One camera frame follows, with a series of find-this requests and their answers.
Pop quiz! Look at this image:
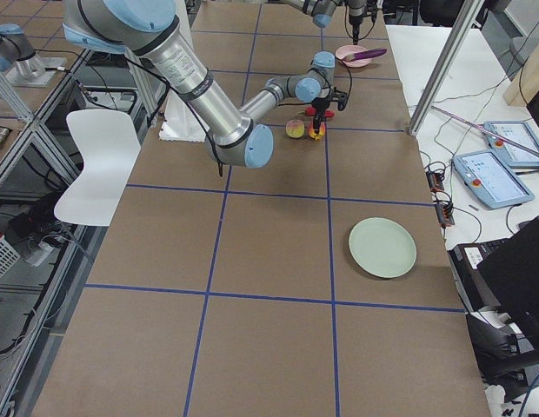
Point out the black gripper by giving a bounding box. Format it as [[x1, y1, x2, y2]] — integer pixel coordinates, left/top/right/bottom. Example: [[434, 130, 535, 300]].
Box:
[[348, 14, 377, 43], [311, 87, 349, 126]]

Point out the aluminium frame post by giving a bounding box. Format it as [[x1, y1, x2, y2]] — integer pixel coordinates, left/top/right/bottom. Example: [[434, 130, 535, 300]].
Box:
[[408, 0, 484, 136]]

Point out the red chili pepper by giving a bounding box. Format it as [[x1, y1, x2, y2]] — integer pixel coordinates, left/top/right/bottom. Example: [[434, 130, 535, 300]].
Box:
[[296, 107, 335, 119]]

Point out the green plate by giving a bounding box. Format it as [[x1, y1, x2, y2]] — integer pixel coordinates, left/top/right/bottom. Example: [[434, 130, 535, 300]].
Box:
[[349, 217, 416, 279]]

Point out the white plastic basket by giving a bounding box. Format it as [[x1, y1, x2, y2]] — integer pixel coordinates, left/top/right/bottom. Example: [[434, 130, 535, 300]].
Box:
[[0, 232, 20, 279]]

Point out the red-orange pomegranate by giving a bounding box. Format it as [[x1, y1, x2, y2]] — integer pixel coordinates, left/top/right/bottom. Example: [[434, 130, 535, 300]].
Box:
[[308, 122, 326, 141]]

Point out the pink plate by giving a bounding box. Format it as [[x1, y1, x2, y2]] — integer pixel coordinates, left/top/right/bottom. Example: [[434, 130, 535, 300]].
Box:
[[335, 44, 373, 70]]

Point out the teach pendant tablet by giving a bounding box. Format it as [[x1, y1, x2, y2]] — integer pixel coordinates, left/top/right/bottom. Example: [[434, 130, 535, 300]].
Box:
[[482, 120, 539, 170], [453, 150, 535, 209]]

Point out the teach pendant tablet far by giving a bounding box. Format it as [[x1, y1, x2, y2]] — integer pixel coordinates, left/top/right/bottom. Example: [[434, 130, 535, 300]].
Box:
[[482, 120, 539, 170]]

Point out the reacher grabber stick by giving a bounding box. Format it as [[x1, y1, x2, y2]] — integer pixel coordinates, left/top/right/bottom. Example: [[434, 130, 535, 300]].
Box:
[[430, 105, 539, 158]]

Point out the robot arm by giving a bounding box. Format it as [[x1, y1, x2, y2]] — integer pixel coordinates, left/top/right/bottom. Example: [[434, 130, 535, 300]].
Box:
[[283, 0, 378, 45], [63, 0, 348, 168]]

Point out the purple eggplant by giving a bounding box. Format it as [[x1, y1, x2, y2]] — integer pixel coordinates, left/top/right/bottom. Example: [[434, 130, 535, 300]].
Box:
[[342, 48, 388, 62]]

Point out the teach pendant tablet near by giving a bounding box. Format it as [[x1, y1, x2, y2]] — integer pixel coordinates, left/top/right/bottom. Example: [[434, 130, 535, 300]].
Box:
[[453, 150, 535, 209]]

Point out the white chair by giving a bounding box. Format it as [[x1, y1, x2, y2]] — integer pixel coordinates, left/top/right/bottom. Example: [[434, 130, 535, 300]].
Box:
[[54, 109, 141, 227]]

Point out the yellow-pink peach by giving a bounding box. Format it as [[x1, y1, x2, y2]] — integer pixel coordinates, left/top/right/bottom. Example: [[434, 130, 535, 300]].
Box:
[[285, 119, 305, 139]]

